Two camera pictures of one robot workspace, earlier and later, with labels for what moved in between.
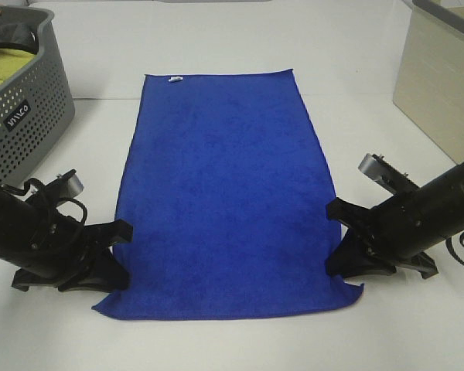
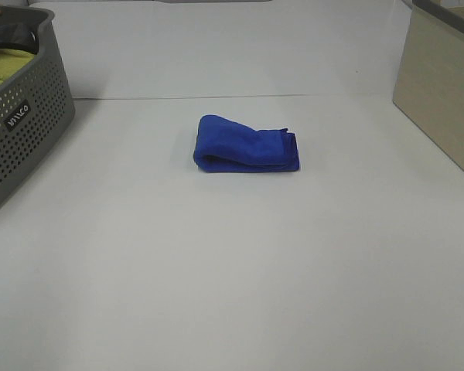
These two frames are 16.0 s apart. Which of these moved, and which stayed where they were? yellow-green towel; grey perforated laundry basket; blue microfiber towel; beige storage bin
Moved: blue microfiber towel
Stayed: beige storage bin; grey perforated laundry basket; yellow-green towel
